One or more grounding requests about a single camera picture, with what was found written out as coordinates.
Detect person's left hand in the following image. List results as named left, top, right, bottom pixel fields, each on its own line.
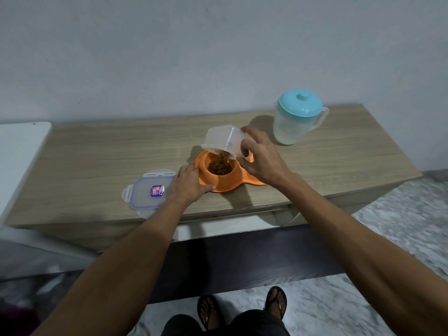
left=169, top=164, right=217, bottom=207

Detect orange pet food bowl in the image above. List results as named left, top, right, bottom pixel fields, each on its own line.
left=193, top=150, right=267, bottom=193

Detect black shorts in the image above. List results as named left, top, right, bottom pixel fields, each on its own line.
left=161, top=309, right=291, bottom=336

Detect clear plastic food container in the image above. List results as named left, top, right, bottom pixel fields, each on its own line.
left=200, top=124, right=255, bottom=162

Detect teal pitcher lid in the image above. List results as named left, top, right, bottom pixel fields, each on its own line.
left=278, top=89, right=323, bottom=119

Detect person's left forearm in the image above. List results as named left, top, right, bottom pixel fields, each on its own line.
left=31, top=197, right=199, bottom=336

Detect clear container lid blue seal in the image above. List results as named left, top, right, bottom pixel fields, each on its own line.
left=121, top=168, right=178, bottom=220

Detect brown pet food kibble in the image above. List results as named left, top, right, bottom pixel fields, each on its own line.
left=208, top=152, right=232, bottom=176

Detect light wooden table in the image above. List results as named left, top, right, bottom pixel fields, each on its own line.
left=5, top=104, right=424, bottom=253

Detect person's right hand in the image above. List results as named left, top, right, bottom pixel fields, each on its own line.
left=236, top=125, right=294, bottom=189

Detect clear plastic pitcher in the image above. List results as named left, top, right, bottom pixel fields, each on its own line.
left=273, top=100, right=330, bottom=147

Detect black flip-flop sandal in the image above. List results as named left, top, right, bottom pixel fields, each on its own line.
left=263, top=286, right=288, bottom=321
left=197, top=294, right=225, bottom=331

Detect person's right forearm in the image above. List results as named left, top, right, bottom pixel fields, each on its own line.
left=276, top=172, right=448, bottom=336

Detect white furniture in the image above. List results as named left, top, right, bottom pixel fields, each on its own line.
left=0, top=121, right=53, bottom=226

